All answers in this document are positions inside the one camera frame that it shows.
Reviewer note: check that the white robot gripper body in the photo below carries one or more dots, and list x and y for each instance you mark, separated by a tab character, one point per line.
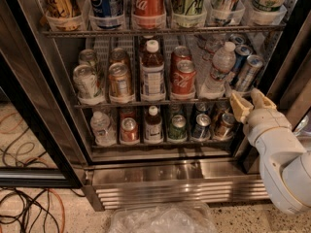
267	121

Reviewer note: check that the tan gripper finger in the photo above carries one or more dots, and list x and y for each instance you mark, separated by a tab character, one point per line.
240	106
260	101

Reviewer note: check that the red bull can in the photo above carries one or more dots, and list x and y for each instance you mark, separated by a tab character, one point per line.
249	71
238	39
241	53

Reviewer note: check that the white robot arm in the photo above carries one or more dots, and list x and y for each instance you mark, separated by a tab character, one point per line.
284	163

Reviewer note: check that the gold can bottom shelf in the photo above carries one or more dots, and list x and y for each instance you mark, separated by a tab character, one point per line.
224	126

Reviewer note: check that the clear water bottle middle shelf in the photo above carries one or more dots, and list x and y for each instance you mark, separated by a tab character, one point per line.
223	61

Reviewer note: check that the blue can bottom shelf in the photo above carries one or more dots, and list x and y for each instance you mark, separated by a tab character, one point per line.
200	128

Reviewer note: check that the front coca-cola can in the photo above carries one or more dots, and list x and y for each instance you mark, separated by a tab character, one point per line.
183	77

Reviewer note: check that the green can bottom shelf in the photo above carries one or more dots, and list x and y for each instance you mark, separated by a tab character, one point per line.
177	128

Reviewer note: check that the rear coca-cola can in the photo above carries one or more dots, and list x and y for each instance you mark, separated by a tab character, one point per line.
178	54

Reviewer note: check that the tea bottle bottom shelf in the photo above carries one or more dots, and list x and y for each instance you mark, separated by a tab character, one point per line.
153	125

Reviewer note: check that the brown tea bottle middle shelf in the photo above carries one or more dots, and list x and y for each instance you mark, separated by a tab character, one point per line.
152	70

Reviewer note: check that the stainless steel fridge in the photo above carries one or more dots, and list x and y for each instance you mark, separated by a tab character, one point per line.
43	52

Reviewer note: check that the red can bottom shelf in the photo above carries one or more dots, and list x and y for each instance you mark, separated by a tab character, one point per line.
129	129

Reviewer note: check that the front gold can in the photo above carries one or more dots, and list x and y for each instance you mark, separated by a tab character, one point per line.
120	80

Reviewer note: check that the coca-cola can top shelf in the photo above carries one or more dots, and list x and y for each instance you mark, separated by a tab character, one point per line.
147	12

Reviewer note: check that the rear gold can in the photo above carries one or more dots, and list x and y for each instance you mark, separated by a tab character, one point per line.
119	55

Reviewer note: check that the small water bottle bottom shelf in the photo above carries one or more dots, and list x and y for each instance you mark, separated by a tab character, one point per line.
103	129

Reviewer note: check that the front white green can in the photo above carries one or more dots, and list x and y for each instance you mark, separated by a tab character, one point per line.
85	80

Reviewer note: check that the rear white green can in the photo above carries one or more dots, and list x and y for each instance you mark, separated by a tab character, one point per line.
89	57

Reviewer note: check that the pepsi can top shelf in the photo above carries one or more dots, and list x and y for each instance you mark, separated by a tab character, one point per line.
107	0

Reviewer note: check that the yellow can top shelf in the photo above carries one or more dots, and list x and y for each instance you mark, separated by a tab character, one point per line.
63	8

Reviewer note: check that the left glass fridge door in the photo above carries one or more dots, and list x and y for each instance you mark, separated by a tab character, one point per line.
30	157

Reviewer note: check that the clear plastic bag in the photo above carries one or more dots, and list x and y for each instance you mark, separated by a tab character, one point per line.
183	217

